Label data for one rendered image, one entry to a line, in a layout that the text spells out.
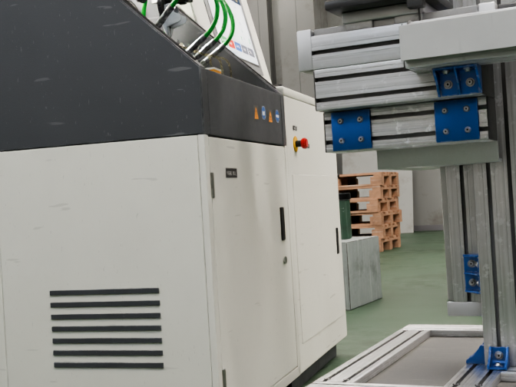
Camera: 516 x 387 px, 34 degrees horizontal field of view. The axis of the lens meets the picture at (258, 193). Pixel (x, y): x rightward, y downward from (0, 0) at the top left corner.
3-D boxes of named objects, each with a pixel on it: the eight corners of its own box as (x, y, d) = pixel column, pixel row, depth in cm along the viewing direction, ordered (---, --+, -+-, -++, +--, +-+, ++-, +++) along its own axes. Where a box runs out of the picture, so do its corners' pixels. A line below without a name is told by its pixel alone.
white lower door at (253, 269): (227, 423, 199) (210, 136, 199) (218, 423, 200) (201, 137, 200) (299, 365, 260) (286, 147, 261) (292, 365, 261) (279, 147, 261)
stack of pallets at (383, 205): (405, 246, 923) (400, 171, 924) (385, 252, 855) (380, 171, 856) (312, 249, 971) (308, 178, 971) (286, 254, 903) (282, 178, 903)
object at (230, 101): (210, 134, 201) (206, 67, 201) (193, 136, 202) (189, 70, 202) (283, 145, 260) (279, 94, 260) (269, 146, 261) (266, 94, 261)
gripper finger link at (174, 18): (180, 33, 233) (178, 0, 233) (160, 36, 235) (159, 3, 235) (185, 35, 236) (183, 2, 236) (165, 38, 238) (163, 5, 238)
